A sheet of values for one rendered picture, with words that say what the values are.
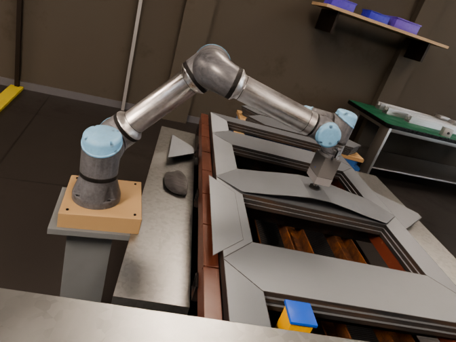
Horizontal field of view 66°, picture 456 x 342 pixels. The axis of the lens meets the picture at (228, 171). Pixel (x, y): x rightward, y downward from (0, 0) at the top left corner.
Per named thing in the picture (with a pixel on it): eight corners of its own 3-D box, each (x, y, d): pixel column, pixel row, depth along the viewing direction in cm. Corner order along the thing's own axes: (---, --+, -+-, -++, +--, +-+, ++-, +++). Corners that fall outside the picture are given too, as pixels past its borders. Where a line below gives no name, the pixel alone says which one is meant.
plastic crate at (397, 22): (404, 32, 425) (408, 23, 421) (417, 35, 405) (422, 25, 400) (381, 24, 414) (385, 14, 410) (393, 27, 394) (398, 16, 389)
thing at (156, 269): (193, 138, 211) (195, 134, 210) (186, 315, 95) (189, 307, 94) (160, 130, 207) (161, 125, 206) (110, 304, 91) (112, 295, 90)
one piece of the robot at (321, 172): (353, 155, 123) (334, 195, 130) (343, 144, 131) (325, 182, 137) (328, 149, 120) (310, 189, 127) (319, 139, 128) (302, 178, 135)
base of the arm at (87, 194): (64, 205, 109) (66, 177, 105) (79, 182, 122) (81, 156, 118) (115, 213, 111) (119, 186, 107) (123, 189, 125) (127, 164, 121)
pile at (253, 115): (341, 136, 258) (345, 129, 255) (364, 159, 222) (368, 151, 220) (237, 109, 243) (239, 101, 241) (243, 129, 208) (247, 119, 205)
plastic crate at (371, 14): (378, 23, 410) (381, 15, 407) (387, 25, 394) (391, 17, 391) (358, 16, 402) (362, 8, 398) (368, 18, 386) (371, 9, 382)
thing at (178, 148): (193, 140, 201) (195, 134, 199) (192, 171, 166) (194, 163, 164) (172, 134, 198) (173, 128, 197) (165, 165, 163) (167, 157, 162)
